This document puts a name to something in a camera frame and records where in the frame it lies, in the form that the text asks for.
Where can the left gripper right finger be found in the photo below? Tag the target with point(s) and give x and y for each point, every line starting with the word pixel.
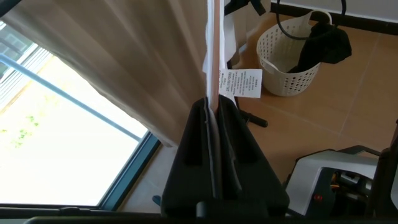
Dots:
pixel 248 174

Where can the white t-shirt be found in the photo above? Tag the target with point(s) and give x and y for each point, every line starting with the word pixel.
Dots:
pixel 242 84

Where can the white laundry basket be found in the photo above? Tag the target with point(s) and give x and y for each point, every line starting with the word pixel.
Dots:
pixel 280 62

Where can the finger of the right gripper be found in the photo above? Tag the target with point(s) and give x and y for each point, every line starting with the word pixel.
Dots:
pixel 234 5
pixel 258 7

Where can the black garment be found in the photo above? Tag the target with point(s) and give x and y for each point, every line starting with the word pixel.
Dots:
pixel 329 46

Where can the beige curtain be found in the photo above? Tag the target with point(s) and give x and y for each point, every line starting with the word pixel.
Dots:
pixel 124 46

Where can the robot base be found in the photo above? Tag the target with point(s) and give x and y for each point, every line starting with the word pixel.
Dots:
pixel 311 177

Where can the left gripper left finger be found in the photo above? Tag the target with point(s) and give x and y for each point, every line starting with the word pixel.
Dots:
pixel 189 174

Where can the window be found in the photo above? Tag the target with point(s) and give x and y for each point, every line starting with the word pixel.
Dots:
pixel 46 149

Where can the pink clothes hanger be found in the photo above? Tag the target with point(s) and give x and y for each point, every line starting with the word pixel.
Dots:
pixel 215 62

